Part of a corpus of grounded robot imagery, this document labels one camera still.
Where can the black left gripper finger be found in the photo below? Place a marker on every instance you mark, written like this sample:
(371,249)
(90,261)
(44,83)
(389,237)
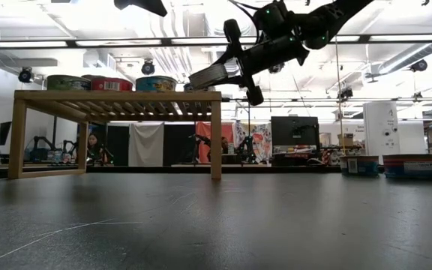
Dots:
(144,4)

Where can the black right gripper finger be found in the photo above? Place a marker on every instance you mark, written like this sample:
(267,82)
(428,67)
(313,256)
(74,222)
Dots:
(234,37)
(254,93)

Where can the silver lid blue can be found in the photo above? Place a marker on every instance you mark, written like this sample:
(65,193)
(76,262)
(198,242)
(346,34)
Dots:
(156,84)

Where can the green label tuna can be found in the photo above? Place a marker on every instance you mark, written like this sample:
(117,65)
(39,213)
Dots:
(68,83)

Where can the gold lid can marked eight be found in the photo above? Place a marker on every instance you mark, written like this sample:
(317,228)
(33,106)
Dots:
(358,165)

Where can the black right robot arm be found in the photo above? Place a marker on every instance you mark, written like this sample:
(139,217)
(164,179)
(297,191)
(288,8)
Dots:
(332,15)

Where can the background black robot arm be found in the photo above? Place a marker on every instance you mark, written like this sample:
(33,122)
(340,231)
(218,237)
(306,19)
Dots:
(43,144)
(248,146)
(201,140)

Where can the wooden slatted shelf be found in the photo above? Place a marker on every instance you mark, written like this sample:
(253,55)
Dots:
(88,95)

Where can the floral patterned cloth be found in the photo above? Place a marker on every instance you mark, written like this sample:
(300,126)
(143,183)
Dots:
(263,137)

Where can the orange hanging cloth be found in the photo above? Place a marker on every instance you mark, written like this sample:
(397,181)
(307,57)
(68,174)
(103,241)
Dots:
(216,131)

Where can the black screen panel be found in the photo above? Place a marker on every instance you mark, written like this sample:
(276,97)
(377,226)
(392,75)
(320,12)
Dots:
(294,131)

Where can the black ceiling spotlight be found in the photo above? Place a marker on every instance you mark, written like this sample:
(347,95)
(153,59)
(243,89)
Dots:
(148,68)
(25,75)
(419,65)

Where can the cardboard box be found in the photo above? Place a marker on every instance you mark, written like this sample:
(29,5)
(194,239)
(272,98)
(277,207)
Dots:
(347,140)

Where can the white hanging cloth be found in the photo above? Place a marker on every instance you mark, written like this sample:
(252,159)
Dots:
(146,144)

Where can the white cabinet machine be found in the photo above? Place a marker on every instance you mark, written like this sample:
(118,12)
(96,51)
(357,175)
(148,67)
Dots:
(384,127)

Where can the blue red label can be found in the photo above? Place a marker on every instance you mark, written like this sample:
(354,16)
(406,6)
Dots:
(411,167)

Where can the black table mat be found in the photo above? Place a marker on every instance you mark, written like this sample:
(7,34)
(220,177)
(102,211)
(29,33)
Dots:
(126,225)

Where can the black monitor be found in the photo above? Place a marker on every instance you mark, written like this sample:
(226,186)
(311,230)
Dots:
(1,133)

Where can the long ceiling light rail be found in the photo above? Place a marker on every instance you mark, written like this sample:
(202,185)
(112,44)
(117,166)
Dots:
(126,41)

